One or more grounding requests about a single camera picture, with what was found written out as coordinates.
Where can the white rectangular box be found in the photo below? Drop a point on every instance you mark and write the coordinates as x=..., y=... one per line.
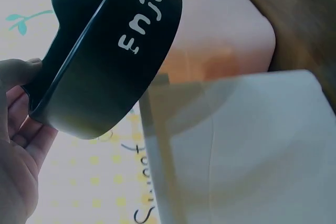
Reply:
x=249, y=150

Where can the pink rounded board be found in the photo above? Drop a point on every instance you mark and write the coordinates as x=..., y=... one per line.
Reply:
x=223, y=24

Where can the person's left fingers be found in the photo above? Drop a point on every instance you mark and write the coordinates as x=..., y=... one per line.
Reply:
x=29, y=132

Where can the person's left thumb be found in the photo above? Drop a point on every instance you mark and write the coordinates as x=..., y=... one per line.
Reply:
x=18, y=70

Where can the black bowl with white lettering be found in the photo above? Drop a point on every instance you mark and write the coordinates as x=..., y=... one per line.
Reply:
x=110, y=66

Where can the person's left hand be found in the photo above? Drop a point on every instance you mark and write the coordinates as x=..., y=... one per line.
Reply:
x=15, y=171

